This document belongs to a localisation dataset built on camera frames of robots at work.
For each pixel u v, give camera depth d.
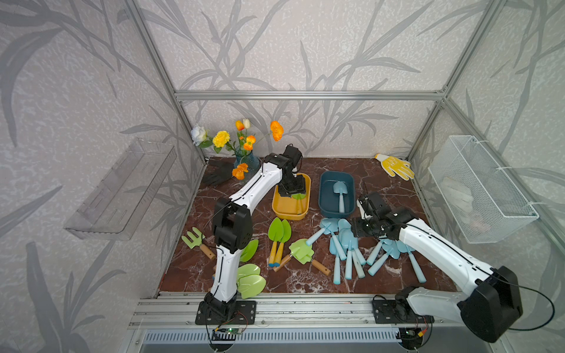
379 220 0.59
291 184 0.79
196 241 0.89
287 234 0.92
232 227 0.53
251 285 0.80
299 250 0.87
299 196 1.05
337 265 0.82
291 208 0.98
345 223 0.89
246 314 0.73
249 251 0.87
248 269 0.83
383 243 0.88
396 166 1.18
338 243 0.87
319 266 0.83
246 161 1.00
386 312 0.73
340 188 1.05
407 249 0.54
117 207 0.68
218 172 1.16
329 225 0.93
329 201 1.02
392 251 0.86
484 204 0.61
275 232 0.94
